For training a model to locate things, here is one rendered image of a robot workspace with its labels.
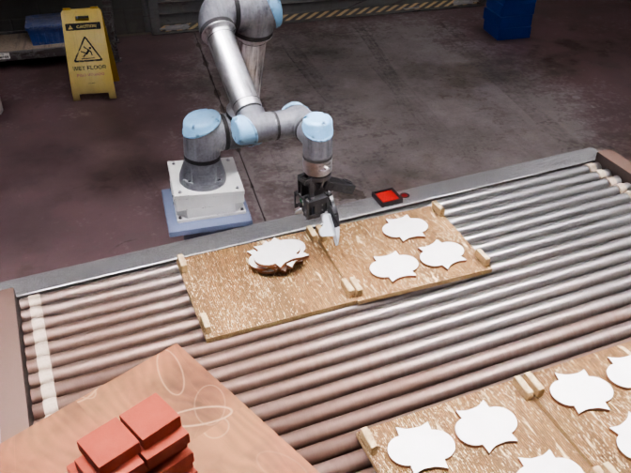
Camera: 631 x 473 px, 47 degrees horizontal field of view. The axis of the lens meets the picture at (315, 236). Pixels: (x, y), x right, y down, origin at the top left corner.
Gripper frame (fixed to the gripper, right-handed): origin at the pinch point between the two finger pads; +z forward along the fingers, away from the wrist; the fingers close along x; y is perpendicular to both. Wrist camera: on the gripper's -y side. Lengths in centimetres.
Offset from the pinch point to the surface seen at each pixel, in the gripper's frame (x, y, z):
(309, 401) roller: 39, 30, 13
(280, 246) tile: -7.4, 9.6, 5.6
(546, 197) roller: 9, -82, 12
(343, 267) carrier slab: 5.4, -3.2, 10.4
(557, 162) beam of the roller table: -5, -103, 12
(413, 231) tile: 3.3, -30.3, 9.4
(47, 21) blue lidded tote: -444, -37, 75
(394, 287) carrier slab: 20.2, -10.0, 10.4
